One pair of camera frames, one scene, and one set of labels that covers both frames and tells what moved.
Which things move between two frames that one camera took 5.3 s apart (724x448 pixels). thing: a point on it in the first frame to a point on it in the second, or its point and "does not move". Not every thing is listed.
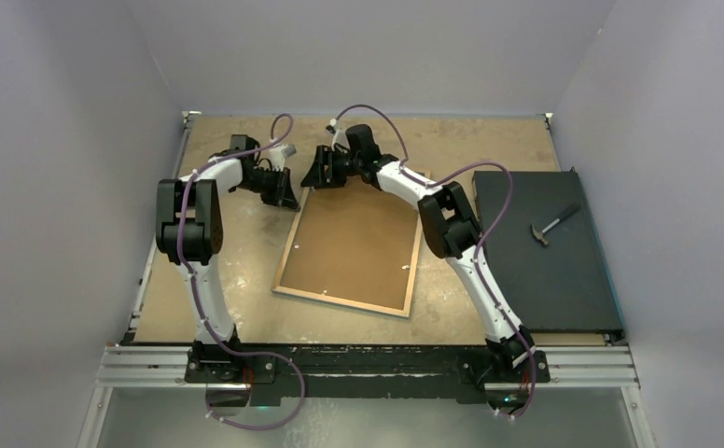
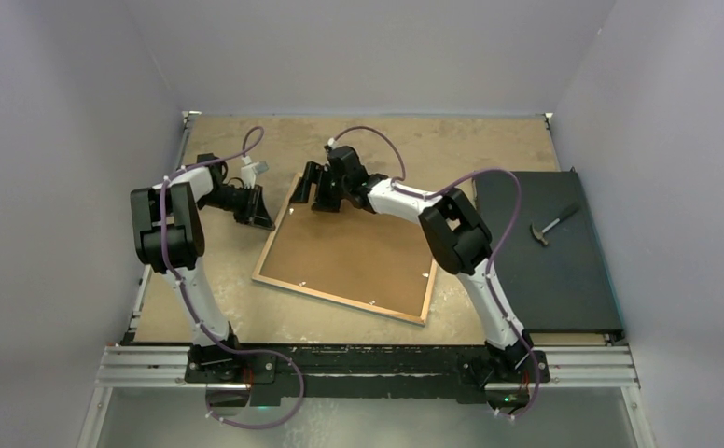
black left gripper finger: [285, 197] to [259, 216]
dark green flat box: [549, 253] does not move
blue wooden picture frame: [354, 245] to [334, 297]
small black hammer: [539, 234] does not move
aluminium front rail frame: [557, 367] does not move
